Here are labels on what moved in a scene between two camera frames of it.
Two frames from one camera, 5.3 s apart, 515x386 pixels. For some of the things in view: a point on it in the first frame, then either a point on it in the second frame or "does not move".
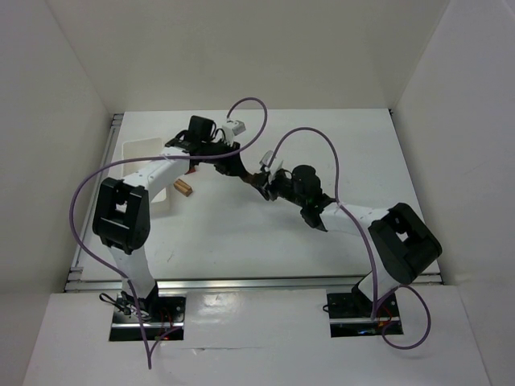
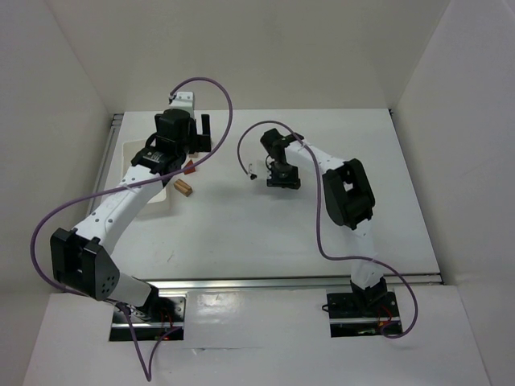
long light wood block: (183, 187) does not move
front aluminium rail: (240, 282) does not move
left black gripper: (224, 152) -> (202, 141)
